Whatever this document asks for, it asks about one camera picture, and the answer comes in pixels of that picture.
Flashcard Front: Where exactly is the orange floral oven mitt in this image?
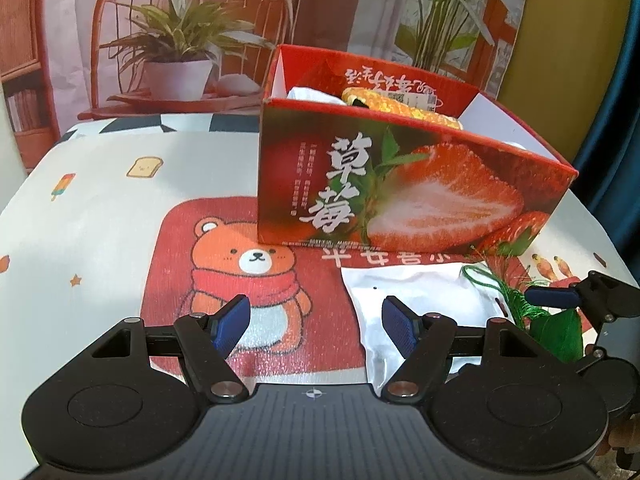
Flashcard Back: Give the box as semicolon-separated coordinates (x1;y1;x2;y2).
341;87;464;132

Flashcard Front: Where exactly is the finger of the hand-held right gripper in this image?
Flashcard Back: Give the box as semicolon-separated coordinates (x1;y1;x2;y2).
526;270;640;322
574;344;612;376

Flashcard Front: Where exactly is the white sock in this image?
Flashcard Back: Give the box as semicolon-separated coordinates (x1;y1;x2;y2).
286;86;352;107

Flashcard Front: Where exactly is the red strawberry print cardboard box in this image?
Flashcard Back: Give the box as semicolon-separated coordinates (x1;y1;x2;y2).
257;43;580;254

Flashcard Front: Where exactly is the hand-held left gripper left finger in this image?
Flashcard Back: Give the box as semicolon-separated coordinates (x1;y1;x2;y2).
89;293;252;405

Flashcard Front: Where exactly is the white pouch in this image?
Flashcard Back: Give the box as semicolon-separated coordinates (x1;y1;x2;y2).
340;263;512;389

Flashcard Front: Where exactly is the wooden panel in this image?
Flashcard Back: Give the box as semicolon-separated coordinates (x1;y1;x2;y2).
496;0;632;162

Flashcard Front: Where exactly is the teal curtain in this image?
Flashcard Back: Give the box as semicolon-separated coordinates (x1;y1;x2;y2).
569;0;640;263

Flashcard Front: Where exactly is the cartoon print tablecloth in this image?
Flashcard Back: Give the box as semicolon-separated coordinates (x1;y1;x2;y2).
0;110;640;480

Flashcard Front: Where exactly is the printed room scene backdrop cloth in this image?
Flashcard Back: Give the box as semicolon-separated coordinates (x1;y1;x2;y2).
0;0;535;173

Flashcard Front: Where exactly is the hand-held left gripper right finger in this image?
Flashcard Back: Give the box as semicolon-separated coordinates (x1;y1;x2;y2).
381;295;546;405

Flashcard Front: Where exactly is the green tassel ornament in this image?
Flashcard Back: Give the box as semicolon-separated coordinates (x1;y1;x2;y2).
461;261;587;365

